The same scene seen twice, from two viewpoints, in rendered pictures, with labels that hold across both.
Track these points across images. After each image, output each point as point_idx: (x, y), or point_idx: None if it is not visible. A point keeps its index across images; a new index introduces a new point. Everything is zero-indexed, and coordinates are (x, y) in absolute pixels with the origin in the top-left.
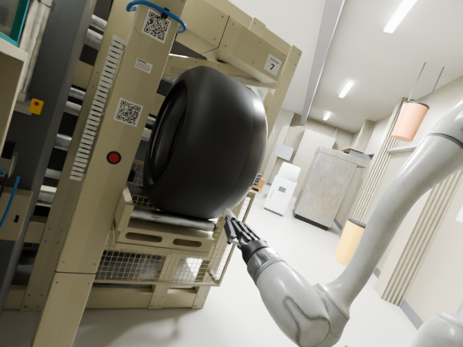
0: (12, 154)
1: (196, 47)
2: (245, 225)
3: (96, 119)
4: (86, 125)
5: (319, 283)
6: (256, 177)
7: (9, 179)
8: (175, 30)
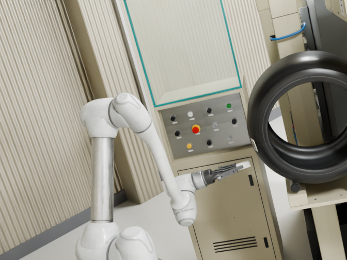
0: (292, 123)
1: None
2: (232, 168)
3: None
4: None
5: (185, 192)
6: (252, 143)
7: None
8: (277, 43)
